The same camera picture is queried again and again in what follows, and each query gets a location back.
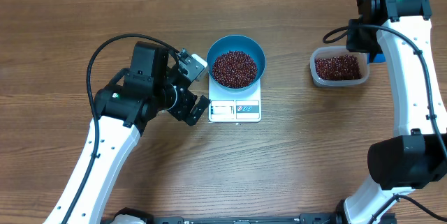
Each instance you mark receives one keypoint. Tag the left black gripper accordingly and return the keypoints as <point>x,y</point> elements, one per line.
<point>188,100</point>

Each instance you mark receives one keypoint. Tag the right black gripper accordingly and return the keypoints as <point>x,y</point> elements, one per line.
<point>355,45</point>

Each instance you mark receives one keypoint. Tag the blue plastic measuring scoop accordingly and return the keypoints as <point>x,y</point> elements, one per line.
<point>376,59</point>

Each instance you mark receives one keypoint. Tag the red adzuki beans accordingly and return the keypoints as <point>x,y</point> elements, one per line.
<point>237,69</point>

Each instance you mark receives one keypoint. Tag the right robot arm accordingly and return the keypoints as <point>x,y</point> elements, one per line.
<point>416,153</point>

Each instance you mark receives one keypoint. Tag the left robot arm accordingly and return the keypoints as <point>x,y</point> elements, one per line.
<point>157,80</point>

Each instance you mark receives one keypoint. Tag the white digital kitchen scale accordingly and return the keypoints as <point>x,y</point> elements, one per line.
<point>235,105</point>

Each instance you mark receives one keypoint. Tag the teal metal bowl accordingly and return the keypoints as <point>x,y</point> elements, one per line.
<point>238,43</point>

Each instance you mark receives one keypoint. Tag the clear plastic food container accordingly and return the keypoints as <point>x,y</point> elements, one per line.
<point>321,81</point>

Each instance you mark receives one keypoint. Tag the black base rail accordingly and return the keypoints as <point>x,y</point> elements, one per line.
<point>128,215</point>

